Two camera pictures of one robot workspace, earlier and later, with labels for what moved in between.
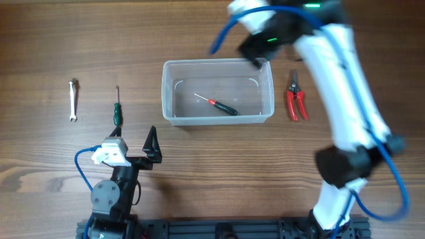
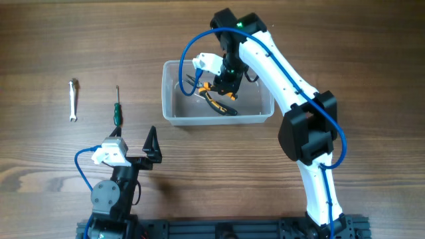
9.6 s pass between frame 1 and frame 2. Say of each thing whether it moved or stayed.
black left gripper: stayed
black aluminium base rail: stayed
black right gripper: moved
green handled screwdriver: stayed
